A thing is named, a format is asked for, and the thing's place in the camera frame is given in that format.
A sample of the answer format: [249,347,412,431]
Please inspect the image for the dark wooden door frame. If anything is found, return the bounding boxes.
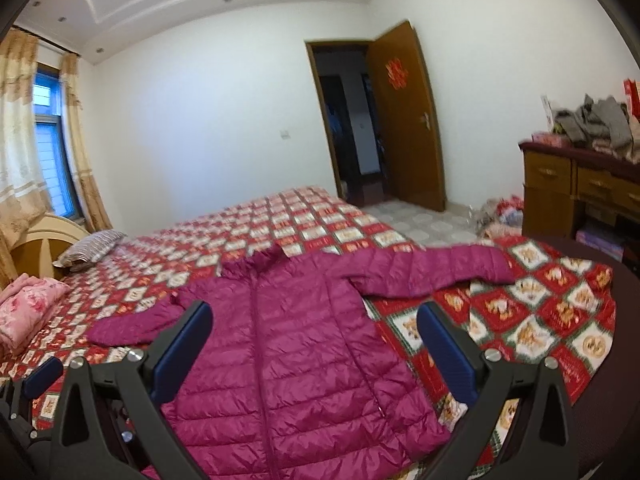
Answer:
[305,39,371,200]

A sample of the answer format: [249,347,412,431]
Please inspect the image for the beige wooden headboard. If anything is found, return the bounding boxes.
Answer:
[10,214,89,280]

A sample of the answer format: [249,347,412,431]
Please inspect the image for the brown wooden dresser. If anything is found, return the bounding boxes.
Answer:
[518,141,639,272]

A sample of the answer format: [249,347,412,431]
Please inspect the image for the grey clothes pile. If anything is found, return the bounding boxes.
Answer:
[553,96,639,165]

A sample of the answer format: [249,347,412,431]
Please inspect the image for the red door decoration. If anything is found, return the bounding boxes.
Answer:
[385,58,409,90]

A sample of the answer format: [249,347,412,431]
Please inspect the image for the striped grey pillow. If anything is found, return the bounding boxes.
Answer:
[53,230,126,272]

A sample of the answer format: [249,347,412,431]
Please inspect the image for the red box on dresser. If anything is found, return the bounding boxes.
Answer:
[624,79,640,119]

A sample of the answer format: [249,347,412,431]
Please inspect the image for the blue framed window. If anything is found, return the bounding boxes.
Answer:
[34,64,82,220]

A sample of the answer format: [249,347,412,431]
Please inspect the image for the clothes pile on floor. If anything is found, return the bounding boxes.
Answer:
[472,195,524,240]

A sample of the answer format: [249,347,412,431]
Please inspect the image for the brown wooden door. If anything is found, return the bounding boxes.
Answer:
[366,21,446,211]

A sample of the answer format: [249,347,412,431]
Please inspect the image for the pink floral folded blanket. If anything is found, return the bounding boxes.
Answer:
[0,273,70,358]

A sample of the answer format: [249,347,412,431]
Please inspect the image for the magenta puffer jacket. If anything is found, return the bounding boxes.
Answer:
[87,245,514,479]

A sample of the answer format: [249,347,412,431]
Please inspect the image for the red patchwork bear bedspread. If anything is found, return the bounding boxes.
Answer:
[1,188,616,433]

